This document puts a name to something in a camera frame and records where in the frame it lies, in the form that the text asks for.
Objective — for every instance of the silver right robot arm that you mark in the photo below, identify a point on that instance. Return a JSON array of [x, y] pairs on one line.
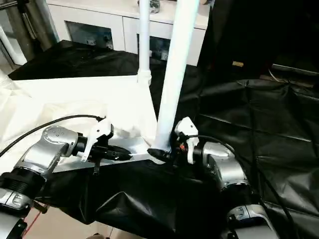
[[224, 164]]

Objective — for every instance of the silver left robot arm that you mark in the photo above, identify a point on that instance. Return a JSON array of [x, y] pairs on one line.
[[45, 152]]

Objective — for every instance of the white jar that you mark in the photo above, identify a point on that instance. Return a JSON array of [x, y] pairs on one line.
[[163, 55]]

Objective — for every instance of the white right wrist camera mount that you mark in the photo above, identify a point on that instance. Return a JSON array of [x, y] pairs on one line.
[[185, 127]]

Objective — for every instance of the black metal rod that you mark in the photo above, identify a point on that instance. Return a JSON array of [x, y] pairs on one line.
[[294, 69]]

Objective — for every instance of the small yellow label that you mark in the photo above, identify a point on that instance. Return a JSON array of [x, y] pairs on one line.
[[238, 63]]

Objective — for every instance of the black plastic mat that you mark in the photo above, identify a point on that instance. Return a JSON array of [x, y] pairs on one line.
[[249, 112]]

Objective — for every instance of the dark bag of small parts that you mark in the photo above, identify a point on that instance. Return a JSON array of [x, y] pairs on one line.
[[155, 5]]

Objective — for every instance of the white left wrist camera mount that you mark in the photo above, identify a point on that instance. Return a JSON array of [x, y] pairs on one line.
[[101, 129]]

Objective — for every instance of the dark brown rounded object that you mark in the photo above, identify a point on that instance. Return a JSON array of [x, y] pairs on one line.
[[96, 235]]

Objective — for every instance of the black metal floor frame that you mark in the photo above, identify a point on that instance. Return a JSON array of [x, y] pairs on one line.
[[41, 207]]

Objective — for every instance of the grey metal tripod stand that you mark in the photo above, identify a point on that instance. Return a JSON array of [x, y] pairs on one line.
[[30, 27]]

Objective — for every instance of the white plastic table top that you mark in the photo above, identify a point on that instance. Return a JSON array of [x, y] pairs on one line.
[[62, 94]]

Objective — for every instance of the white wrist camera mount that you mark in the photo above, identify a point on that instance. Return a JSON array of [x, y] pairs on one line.
[[101, 129], [185, 127]]

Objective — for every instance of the black speaker cabinet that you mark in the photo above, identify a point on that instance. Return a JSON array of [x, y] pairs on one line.
[[231, 32]]

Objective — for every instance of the white slanted pipe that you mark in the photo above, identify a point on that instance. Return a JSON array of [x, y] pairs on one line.
[[13, 47]]

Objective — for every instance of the white sideboard cabinet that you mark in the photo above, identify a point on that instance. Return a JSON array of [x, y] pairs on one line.
[[99, 15]]

